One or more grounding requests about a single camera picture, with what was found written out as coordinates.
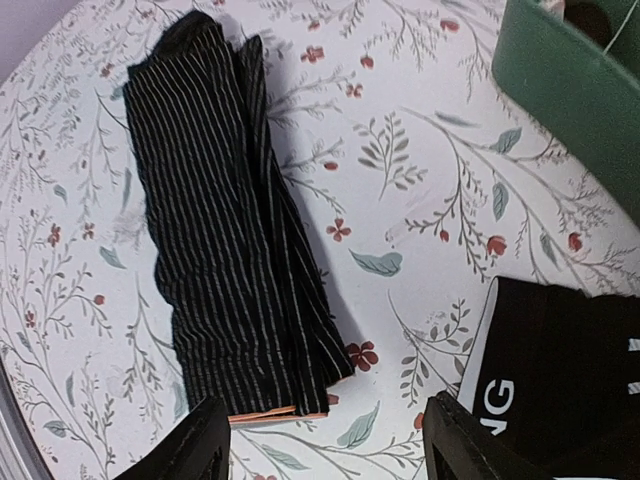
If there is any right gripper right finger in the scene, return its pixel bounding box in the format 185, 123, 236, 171
423, 391, 550, 480

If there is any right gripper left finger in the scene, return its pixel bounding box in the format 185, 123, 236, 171
115, 397, 231, 480

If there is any green divided storage box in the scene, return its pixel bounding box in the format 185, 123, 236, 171
491, 1, 639, 221

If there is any black white-banded underwear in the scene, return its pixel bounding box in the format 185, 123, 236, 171
457, 277, 639, 477

